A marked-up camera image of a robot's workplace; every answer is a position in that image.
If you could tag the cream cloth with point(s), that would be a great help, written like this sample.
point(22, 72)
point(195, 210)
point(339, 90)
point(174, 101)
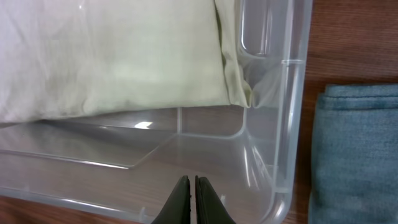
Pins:
point(66, 59)

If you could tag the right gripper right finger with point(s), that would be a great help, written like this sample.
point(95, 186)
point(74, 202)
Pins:
point(209, 207)

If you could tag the clear plastic storage container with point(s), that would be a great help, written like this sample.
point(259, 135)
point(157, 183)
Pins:
point(125, 165)

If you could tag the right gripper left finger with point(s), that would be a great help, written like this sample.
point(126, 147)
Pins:
point(177, 207)

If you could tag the blue jeans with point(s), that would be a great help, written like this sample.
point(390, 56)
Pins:
point(354, 155)

